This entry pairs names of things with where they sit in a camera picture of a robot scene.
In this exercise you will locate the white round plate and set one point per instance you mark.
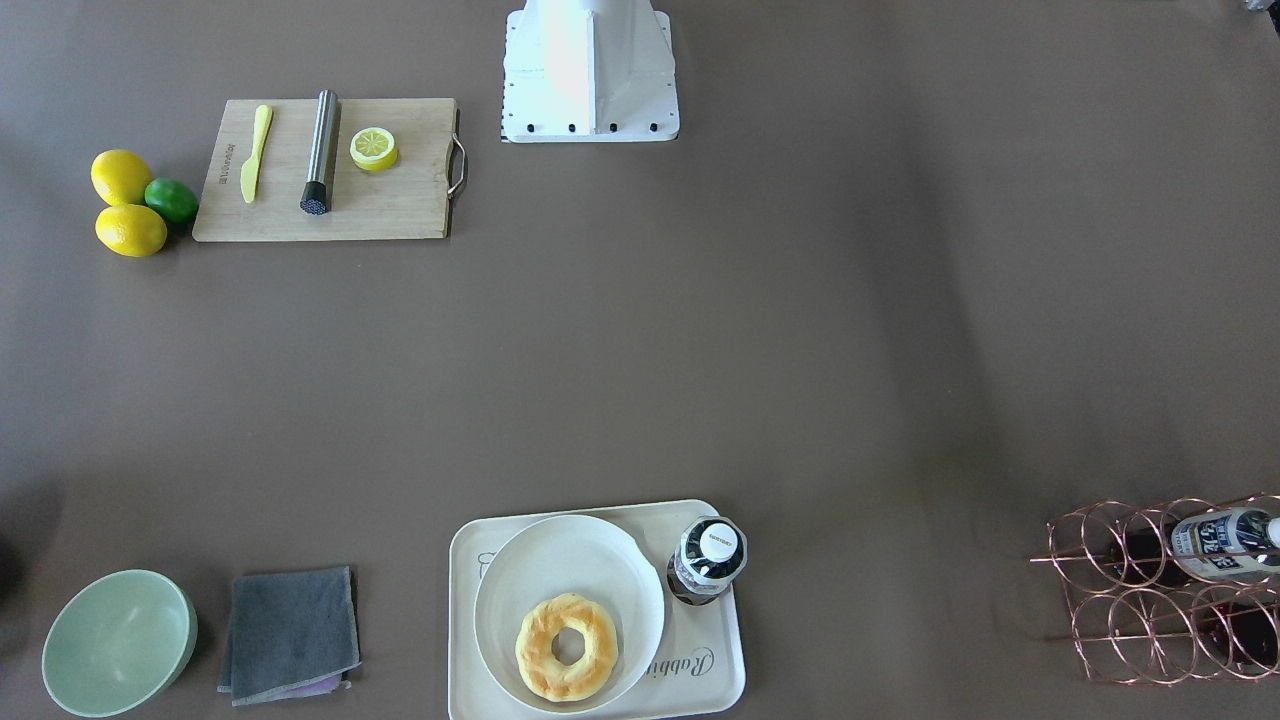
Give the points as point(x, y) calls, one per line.
point(563, 554)

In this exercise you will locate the glazed ring donut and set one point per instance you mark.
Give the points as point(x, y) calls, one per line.
point(540, 668)

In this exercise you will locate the dark tea bottle on tray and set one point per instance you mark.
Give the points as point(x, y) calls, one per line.
point(709, 555)

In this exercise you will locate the cream rabbit tray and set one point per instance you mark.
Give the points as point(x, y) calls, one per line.
point(697, 669)

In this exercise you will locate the wooden cutting board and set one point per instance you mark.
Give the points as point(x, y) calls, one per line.
point(410, 201)

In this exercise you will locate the half lemon slice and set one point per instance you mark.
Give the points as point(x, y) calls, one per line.
point(373, 149)

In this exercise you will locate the steel muddler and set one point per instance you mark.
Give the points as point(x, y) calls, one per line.
point(316, 193)

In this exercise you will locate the grey folded cloth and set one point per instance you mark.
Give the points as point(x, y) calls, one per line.
point(290, 635)

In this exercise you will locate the yellow plastic knife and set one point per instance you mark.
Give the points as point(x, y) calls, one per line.
point(249, 176)

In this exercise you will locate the green lime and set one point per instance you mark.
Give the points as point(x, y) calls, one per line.
point(171, 199)

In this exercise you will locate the lower yellow lemon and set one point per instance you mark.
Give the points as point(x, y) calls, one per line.
point(131, 230)

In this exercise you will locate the yellow lemon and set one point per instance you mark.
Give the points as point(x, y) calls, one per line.
point(131, 230)
point(120, 177)

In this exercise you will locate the upper yellow lemon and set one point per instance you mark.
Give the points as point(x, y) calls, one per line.
point(120, 177)

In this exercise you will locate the green ceramic bowl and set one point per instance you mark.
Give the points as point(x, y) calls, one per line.
point(118, 642)

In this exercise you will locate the dark bottle in rack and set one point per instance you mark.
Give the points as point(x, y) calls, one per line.
point(1232, 545)

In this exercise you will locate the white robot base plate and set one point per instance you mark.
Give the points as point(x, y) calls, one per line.
point(589, 72)

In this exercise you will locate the copper wire bottle rack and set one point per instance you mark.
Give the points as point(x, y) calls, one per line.
point(1138, 615)

